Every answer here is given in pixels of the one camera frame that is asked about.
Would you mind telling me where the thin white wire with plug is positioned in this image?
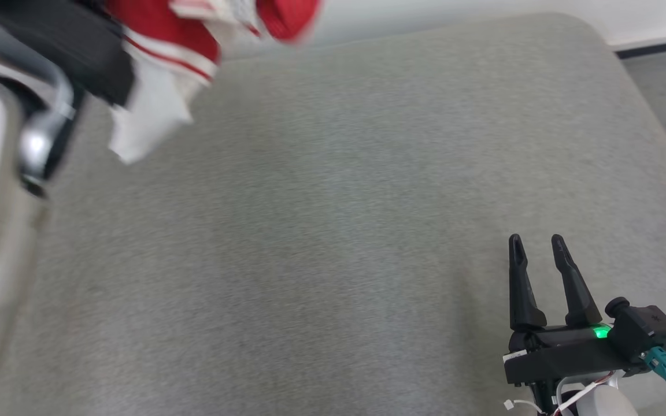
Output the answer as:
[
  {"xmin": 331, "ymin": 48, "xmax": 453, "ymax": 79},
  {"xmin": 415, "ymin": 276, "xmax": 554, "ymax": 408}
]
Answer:
[{"xmin": 504, "ymin": 398, "xmax": 543, "ymax": 414}]

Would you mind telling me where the red white twisted wire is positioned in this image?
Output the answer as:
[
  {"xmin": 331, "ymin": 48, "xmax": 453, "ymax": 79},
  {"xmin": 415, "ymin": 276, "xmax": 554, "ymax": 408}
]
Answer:
[{"xmin": 552, "ymin": 373, "xmax": 616, "ymax": 416}]

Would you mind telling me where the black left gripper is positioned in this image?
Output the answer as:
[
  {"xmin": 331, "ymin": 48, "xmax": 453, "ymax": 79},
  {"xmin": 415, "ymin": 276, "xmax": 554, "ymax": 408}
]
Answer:
[{"xmin": 0, "ymin": 0, "xmax": 135, "ymax": 108}]

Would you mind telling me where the red basketball jersey number 23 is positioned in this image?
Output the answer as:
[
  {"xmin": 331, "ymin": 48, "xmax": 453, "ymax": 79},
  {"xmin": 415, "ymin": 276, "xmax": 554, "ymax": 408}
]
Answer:
[{"xmin": 105, "ymin": 0, "xmax": 323, "ymax": 166}]

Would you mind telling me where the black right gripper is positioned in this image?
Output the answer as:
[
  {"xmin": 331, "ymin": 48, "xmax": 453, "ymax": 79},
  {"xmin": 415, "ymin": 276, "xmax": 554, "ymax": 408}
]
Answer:
[{"xmin": 504, "ymin": 233, "xmax": 628, "ymax": 385}]

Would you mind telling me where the black wall baseboard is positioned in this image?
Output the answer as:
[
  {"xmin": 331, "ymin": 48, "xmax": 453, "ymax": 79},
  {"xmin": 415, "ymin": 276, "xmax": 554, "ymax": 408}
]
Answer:
[{"xmin": 616, "ymin": 37, "xmax": 666, "ymax": 60}]

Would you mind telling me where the grey fabric sofa cushion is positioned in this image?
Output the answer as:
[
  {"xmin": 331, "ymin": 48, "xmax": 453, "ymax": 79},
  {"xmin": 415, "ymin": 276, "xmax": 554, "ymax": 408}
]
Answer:
[{"xmin": 0, "ymin": 12, "xmax": 666, "ymax": 416}]

